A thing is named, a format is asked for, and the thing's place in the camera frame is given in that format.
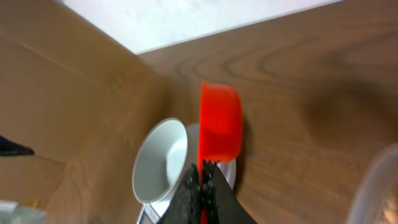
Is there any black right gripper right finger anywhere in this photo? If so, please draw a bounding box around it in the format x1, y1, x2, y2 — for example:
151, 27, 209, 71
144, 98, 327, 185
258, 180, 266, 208
202, 160, 256, 224

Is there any pale grey bowl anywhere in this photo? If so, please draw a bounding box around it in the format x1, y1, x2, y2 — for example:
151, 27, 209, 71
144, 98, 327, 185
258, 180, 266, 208
132, 118, 190, 203

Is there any brown cardboard box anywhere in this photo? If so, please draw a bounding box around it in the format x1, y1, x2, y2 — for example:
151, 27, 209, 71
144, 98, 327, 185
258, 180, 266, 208
1, 0, 169, 223

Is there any red measuring scoop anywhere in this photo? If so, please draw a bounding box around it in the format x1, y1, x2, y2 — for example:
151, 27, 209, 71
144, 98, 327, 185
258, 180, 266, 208
198, 82, 243, 223

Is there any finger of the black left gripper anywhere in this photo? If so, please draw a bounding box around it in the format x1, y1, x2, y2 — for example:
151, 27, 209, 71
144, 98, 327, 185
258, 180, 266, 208
1, 136, 35, 156

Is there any white digital kitchen scale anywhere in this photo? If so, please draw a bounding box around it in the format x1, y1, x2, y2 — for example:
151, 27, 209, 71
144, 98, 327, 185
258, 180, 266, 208
135, 123, 237, 224

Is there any clear plastic container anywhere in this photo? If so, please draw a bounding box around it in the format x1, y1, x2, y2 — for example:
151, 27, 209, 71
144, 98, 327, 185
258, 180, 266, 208
345, 144, 397, 224

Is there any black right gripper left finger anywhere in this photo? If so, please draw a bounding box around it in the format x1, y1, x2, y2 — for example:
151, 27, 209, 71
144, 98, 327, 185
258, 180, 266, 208
158, 164, 201, 224

